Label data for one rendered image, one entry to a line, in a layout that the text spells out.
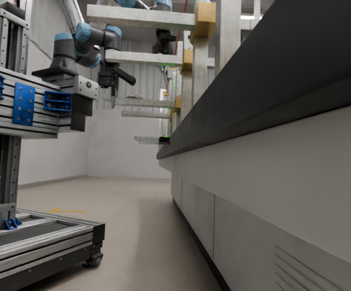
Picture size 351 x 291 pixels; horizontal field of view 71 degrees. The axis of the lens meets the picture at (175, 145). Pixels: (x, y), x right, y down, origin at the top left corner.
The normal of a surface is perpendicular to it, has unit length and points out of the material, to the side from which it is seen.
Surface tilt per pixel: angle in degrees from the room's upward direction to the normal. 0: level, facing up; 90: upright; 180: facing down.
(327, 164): 90
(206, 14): 90
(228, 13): 90
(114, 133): 90
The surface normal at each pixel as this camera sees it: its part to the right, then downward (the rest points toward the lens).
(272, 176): -0.99, -0.04
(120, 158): 0.06, -0.07
